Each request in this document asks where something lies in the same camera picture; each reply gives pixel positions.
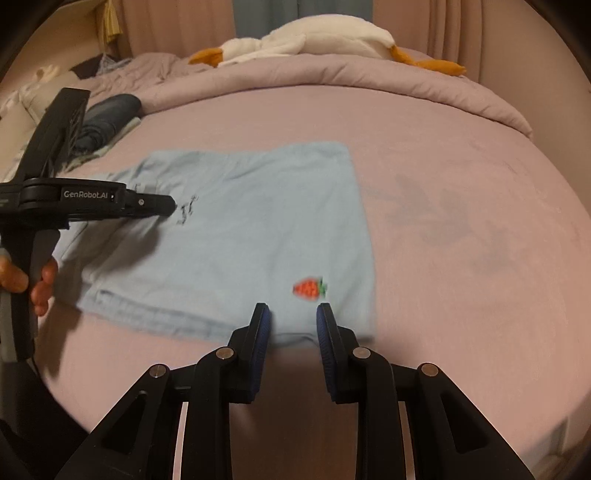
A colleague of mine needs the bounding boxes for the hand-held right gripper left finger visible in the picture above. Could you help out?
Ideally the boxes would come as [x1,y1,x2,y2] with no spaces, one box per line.
[55,302,273,480]

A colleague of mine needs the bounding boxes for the pink curtain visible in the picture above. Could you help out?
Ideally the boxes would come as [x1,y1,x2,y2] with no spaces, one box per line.
[122,0,236,58]
[372,0,490,65]

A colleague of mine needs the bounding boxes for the folded dark blue jeans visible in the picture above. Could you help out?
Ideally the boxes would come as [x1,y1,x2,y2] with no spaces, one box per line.
[76,93,141,153]

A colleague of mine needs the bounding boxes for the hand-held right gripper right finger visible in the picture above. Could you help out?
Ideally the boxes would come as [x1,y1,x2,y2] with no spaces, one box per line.
[315,302,536,480]

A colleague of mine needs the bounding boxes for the pink quilt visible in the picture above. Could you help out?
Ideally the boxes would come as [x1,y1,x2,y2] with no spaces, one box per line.
[69,46,534,139]

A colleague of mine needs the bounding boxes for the light blue strawberry pants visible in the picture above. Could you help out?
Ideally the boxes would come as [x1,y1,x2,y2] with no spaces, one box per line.
[58,141,377,344]

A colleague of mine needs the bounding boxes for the dark cloth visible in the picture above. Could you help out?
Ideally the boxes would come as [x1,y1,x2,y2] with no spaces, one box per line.
[69,54,109,79]

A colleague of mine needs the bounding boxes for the blue curtain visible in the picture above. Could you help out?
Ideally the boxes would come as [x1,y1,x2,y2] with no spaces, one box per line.
[233,0,375,41]

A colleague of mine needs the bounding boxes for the person's left hand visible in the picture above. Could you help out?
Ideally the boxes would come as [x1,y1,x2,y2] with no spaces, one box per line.
[0,255,59,318]

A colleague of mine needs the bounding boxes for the yellow striped hanging cloth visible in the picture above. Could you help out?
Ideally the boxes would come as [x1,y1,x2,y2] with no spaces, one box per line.
[102,0,124,47]

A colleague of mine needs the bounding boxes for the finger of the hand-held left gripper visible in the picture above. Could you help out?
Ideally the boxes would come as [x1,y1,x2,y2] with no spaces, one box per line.
[124,191,177,217]

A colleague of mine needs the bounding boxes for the white plush goose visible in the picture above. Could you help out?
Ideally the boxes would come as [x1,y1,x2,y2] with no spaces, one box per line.
[188,16,467,77]

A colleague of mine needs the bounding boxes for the bed with pink sheet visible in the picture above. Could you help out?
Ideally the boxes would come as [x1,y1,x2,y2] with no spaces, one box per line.
[0,46,591,467]

